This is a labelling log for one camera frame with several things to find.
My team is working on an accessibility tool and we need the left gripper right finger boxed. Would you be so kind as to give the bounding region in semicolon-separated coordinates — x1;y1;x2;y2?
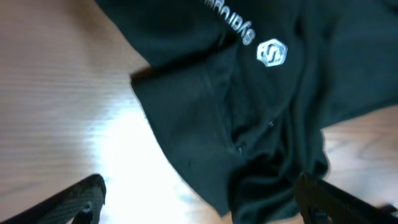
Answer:
294;174;397;224

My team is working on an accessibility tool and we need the black t-shirt with logo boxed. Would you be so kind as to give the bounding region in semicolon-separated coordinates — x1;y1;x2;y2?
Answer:
98;0;397;223

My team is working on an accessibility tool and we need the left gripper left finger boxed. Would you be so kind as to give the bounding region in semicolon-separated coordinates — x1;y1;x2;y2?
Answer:
1;174;106;224

